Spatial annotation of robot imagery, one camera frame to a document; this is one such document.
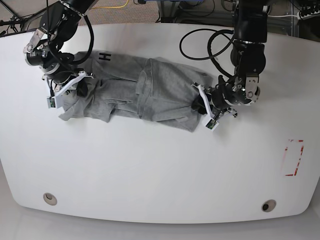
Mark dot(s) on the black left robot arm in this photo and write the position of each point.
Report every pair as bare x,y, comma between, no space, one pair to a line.
247,56

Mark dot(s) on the black tripod stand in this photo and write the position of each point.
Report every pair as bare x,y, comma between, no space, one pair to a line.
17,16

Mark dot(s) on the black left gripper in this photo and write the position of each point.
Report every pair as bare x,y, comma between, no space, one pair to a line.
220,96

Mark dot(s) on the grey T-shirt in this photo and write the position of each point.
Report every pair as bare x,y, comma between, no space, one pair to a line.
150,89

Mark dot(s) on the white power strip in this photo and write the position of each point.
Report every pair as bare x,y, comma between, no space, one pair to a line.
308,12

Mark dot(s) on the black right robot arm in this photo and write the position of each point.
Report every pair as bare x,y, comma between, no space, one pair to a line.
58,25

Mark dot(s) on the right table cable grommet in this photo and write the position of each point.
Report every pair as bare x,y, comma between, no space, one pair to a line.
268,205

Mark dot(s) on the table cable grommet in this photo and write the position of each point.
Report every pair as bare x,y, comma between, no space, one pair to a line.
50,199
268,205

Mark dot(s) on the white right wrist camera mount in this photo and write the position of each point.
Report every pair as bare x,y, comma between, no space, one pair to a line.
55,98

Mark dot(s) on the red tape rectangle marking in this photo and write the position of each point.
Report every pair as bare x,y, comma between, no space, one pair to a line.
292,157

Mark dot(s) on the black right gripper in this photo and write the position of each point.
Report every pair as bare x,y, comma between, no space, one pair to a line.
59,77

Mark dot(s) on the left table cable grommet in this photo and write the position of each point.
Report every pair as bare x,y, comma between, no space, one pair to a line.
50,199

